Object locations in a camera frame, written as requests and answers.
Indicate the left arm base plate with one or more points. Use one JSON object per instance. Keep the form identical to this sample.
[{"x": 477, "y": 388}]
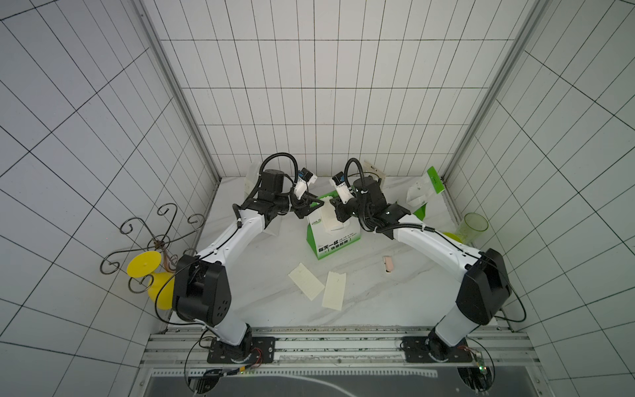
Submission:
[{"x": 250, "y": 351}]

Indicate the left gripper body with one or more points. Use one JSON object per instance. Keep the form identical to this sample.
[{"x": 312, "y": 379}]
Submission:
[{"x": 285, "y": 202}]

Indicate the lime green bowl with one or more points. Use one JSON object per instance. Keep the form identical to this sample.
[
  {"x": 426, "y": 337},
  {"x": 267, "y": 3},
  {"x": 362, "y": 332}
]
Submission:
[{"x": 455, "y": 237}]

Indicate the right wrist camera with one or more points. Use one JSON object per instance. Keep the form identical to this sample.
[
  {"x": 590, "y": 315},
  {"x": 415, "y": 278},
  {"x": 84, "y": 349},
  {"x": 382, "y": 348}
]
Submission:
[{"x": 338, "y": 181}]

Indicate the black wire scroll stand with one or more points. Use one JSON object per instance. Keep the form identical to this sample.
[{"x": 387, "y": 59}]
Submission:
[{"x": 114, "y": 261}]

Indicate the navy blue beige bag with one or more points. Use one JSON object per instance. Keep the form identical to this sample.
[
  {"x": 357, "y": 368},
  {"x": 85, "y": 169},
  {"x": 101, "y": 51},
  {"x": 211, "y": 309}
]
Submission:
[{"x": 372, "y": 170}]

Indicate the green white bag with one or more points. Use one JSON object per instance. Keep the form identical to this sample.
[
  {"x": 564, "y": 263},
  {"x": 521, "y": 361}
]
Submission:
[
  {"x": 324, "y": 244},
  {"x": 426, "y": 188}
]

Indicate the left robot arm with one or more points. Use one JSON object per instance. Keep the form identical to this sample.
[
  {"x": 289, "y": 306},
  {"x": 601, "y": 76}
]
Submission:
[{"x": 202, "y": 292}]

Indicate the yellow plastic goblet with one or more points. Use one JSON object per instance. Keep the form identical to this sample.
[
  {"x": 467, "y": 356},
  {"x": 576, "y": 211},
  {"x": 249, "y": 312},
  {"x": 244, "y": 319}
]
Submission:
[{"x": 148, "y": 275}]

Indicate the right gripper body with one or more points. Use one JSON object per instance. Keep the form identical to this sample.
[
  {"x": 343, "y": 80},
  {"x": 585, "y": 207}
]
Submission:
[{"x": 342, "y": 211}]

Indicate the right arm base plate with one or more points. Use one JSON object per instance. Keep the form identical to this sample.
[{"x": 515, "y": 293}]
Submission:
[{"x": 423, "y": 351}]

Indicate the clear green plastic cup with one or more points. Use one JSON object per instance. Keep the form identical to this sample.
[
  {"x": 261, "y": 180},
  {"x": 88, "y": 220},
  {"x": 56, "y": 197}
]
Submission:
[{"x": 471, "y": 227}]

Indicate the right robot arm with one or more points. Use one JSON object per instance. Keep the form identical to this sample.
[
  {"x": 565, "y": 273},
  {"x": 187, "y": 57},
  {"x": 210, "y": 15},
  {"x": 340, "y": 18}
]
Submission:
[{"x": 484, "y": 280}]

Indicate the aluminium mounting rail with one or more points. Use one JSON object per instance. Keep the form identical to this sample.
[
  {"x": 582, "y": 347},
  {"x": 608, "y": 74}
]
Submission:
[{"x": 338, "y": 348}]

